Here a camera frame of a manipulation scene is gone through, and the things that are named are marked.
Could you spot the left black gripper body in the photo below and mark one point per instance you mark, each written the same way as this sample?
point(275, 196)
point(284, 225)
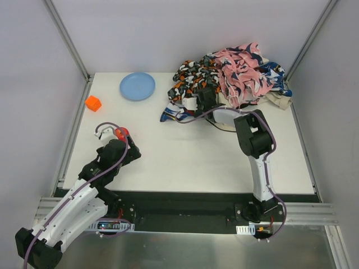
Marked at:
point(132, 149)

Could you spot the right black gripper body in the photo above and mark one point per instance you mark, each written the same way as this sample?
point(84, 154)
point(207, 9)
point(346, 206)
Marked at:
point(204, 97)

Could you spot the orange black camouflage cloth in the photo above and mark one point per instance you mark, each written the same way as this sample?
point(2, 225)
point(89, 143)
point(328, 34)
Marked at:
point(193, 76)

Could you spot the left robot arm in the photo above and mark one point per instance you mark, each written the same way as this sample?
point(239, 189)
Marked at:
point(87, 201)

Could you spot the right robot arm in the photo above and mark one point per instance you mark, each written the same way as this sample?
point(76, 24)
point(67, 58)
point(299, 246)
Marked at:
point(255, 140)

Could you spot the pink patterned cloth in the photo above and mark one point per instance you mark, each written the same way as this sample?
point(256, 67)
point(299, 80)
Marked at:
point(239, 76)

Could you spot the blue white red cloth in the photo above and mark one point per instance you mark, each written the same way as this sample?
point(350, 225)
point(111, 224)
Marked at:
point(269, 69)

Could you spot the red apple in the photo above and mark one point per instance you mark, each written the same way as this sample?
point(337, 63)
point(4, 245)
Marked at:
point(122, 134)

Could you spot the orange cube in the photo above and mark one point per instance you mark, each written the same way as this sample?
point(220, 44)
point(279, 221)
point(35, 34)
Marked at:
point(93, 103)

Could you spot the blue plate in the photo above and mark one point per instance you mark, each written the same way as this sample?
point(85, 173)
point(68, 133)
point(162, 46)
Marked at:
point(137, 86)

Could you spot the beige shorts black trim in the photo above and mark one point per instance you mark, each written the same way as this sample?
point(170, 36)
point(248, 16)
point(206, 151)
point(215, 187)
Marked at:
point(271, 100)

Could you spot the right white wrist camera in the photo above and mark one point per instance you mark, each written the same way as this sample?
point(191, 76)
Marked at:
point(190, 103)

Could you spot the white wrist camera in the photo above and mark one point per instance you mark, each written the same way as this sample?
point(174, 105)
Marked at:
point(106, 135)
point(190, 103)

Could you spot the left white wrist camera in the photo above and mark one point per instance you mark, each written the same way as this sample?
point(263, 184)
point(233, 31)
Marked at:
point(106, 135)

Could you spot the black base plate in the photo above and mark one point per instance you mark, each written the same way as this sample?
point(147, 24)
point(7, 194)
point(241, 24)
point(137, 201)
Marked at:
point(178, 212)

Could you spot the left white cable duct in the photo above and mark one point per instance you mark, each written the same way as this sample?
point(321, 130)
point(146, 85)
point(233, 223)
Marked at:
point(110, 227)

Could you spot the white cable duct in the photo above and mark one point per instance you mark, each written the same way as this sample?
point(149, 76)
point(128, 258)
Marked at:
point(110, 227)
point(246, 230)

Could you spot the right white cable duct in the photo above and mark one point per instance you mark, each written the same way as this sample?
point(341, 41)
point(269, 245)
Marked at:
point(246, 230)

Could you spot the left aluminium frame post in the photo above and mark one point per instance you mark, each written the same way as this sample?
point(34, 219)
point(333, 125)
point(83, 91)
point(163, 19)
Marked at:
point(65, 36)

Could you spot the aluminium frame post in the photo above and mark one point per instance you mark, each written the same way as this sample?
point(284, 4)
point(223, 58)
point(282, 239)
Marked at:
point(320, 22)
point(65, 36)

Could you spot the front aluminium rail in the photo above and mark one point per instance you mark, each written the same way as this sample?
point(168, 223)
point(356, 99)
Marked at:
point(297, 213)

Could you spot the right aluminium frame post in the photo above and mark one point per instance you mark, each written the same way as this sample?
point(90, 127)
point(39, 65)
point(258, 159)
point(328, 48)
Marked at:
point(320, 22)

